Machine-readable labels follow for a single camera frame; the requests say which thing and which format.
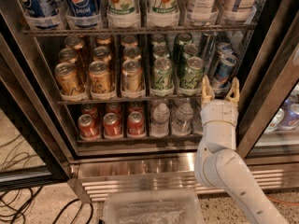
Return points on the row green can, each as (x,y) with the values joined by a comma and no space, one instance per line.
(161,51)
(189,50)

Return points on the left water bottle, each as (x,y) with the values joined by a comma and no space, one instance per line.
(160,120)

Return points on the front left gold can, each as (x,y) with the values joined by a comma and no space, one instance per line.
(66,75)

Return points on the open glass fridge door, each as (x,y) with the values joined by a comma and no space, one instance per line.
(269,75)

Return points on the middle row right green can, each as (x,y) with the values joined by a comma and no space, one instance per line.
(189,50)

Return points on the right water bottle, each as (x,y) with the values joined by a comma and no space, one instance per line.
(197,121)

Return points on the steel fridge base grille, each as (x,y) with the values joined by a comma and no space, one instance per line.
(92,181)

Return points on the water bottle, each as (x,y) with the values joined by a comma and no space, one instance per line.
(182,121)
(160,120)
(197,121)

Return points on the front right red can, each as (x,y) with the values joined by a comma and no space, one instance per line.
(136,123)

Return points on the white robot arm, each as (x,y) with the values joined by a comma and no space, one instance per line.
(217,165)

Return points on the purple can right compartment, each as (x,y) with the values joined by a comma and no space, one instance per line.
(291,117)

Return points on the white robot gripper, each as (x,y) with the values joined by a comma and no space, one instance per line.
(219,112)

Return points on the clear plastic bin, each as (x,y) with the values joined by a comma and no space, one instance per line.
(165,206)

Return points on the front left red can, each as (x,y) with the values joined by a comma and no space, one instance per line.
(87,126)

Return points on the front left green can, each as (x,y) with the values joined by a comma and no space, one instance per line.
(162,74)

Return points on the middle row left gold can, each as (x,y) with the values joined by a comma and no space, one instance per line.
(69,55)

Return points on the front right green can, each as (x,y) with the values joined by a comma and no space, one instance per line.
(192,73)

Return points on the red can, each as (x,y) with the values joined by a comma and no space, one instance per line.
(87,126)
(112,124)
(136,123)

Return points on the row gold can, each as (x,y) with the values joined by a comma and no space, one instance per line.
(69,55)
(103,54)
(132,53)

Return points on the front middle red can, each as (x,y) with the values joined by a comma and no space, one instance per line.
(112,124)

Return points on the middle water bottle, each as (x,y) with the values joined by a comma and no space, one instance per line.
(182,121)

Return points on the middle row left green can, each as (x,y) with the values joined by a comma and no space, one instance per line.
(161,51)

